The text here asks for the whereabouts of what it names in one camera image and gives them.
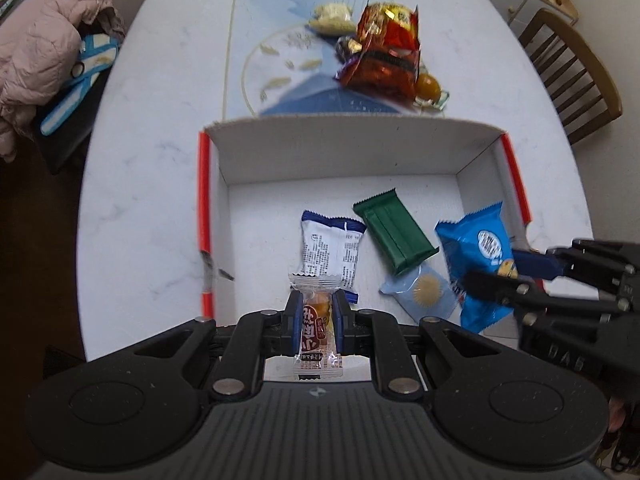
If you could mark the white blue snack packet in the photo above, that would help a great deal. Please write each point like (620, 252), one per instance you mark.
(330, 250)

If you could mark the clear brown candy packet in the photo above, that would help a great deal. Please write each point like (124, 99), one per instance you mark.
(315, 325)

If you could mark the blue white bag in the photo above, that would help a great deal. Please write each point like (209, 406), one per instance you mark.
(95, 55)

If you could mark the black chair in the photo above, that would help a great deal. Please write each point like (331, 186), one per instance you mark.
(65, 150)

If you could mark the pale yellow snack packet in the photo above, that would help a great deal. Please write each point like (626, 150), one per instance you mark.
(332, 17)

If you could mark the wooden chair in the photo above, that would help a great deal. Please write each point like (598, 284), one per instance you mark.
(575, 35)

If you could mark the white cardboard box red edges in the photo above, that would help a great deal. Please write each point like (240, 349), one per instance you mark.
(280, 200)

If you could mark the orange red snack bag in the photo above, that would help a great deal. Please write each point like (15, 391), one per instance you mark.
(380, 72)

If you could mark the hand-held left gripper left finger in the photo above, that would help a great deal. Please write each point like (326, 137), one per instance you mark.
(296, 320)

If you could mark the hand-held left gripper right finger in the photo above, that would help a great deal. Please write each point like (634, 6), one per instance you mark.
(340, 320)

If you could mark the dark green snack bar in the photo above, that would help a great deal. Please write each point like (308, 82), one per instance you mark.
(395, 232)

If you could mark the orange round jelly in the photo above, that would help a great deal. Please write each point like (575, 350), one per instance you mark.
(429, 86)

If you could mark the pink puffer jacket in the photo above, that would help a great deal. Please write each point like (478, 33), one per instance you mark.
(40, 50)

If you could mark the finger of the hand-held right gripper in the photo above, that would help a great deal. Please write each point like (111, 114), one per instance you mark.
(495, 287)
(532, 262)

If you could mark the dark brown snack packet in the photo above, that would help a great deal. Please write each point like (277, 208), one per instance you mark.
(346, 46)

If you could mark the clear packet yellow cookie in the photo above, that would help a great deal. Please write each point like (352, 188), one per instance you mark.
(415, 290)

